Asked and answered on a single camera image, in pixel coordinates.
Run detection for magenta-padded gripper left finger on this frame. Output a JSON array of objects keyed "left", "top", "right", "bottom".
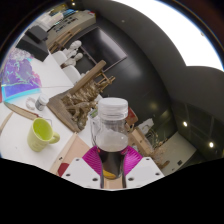
[{"left": 61, "top": 145, "right": 104, "bottom": 190}]

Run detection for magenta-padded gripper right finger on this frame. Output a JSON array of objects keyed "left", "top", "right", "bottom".
[{"left": 121, "top": 145, "right": 165, "bottom": 189}]

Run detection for clear bottle with dark drink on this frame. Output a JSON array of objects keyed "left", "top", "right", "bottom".
[{"left": 94, "top": 97, "right": 130, "bottom": 181}]

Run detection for brown cardboard box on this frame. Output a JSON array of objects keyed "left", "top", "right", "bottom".
[{"left": 128, "top": 128, "right": 154, "bottom": 158}]

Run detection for yellow-green ceramic mug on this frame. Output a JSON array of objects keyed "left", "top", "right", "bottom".
[{"left": 27, "top": 117, "right": 61, "bottom": 153}]

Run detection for red box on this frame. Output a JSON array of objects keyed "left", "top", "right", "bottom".
[{"left": 126, "top": 107, "right": 139, "bottom": 126}]

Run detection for driftwood sculpture on wooden board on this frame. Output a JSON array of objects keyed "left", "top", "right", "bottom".
[{"left": 46, "top": 59, "right": 117, "bottom": 134}]

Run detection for small jar with white lid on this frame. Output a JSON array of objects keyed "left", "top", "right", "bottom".
[{"left": 34, "top": 93, "right": 50, "bottom": 112}]

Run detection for flat wooden stick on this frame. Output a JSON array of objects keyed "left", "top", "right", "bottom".
[{"left": 3, "top": 100, "right": 42, "bottom": 121}]

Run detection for white tape roll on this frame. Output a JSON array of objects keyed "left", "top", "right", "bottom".
[{"left": 25, "top": 96, "right": 37, "bottom": 111}]

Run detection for small wooden easel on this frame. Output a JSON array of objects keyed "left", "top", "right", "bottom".
[{"left": 94, "top": 71, "right": 117, "bottom": 93}]

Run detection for white plastic chair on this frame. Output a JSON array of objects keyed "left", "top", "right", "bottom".
[
  {"left": 51, "top": 49, "right": 69, "bottom": 66},
  {"left": 63, "top": 64, "right": 83, "bottom": 84}
]

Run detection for colourful purple art print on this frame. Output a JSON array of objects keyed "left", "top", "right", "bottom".
[{"left": 0, "top": 48, "right": 43, "bottom": 103}]

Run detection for white plaster bust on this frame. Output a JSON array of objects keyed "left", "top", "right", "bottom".
[
  {"left": 63, "top": 52, "right": 84, "bottom": 68},
  {"left": 63, "top": 39, "right": 83, "bottom": 58}
]

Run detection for tall wooden easel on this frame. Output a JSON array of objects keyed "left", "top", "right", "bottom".
[{"left": 49, "top": 28, "right": 83, "bottom": 54}]

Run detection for stacked black boxes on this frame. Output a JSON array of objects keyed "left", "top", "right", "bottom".
[{"left": 15, "top": 24, "right": 51, "bottom": 63}]

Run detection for beige shelf cabinet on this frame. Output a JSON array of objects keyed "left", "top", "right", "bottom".
[{"left": 44, "top": 9, "right": 98, "bottom": 51}]

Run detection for white plastic storage containers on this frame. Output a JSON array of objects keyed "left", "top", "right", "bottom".
[{"left": 34, "top": 11, "right": 66, "bottom": 33}]

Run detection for dark wall screen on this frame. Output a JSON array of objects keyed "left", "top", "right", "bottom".
[{"left": 79, "top": 26, "right": 128, "bottom": 74}]

